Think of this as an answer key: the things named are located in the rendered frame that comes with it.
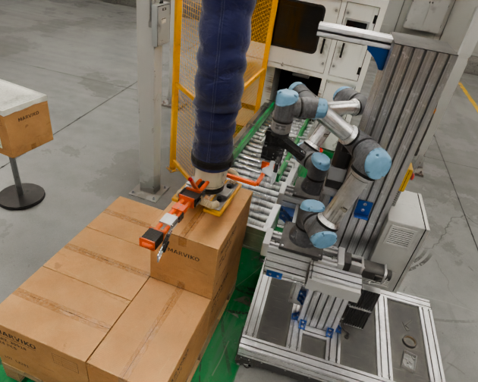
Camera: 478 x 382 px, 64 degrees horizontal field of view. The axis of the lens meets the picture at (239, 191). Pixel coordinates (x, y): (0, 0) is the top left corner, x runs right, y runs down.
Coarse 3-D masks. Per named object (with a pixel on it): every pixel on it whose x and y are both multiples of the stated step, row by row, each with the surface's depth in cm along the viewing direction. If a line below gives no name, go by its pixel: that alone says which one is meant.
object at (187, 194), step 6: (186, 186) 196; (180, 192) 192; (186, 192) 194; (192, 192) 195; (198, 192) 195; (180, 198) 191; (186, 198) 189; (192, 198) 189; (198, 198) 191; (192, 204) 190
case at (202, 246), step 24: (240, 192) 245; (192, 216) 219; (216, 216) 222; (240, 216) 231; (168, 240) 209; (192, 240) 203; (216, 240) 205; (240, 240) 257; (168, 264) 219; (192, 264) 212; (216, 264) 206; (192, 288) 223; (216, 288) 227
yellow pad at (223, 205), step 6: (228, 180) 231; (228, 186) 221; (234, 186) 225; (240, 186) 227; (234, 192) 222; (216, 198) 214; (222, 198) 215; (228, 198) 216; (222, 204) 210; (228, 204) 214; (204, 210) 206; (210, 210) 205; (216, 210) 206; (222, 210) 207
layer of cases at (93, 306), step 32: (96, 224) 261; (128, 224) 266; (64, 256) 235; (96, 256) 238; (128, 256) 242; (32, 288) 213; (64, 288) 216; (96, 288) 219; (128, 288) 222; (160, 288) 225; (224, 288) 255; (0, 320) 195; (32, 320) 197; (64, 320) 200; (96, 320) 202; (128, 320) 205; (160, 320) 207; (192, 320) 210; (0, 352) 212; (32, 352) 198; (64, 352) 186; (96, 352) 188; (128, 352) 190; (160, 352) 192; (192, 352) 216
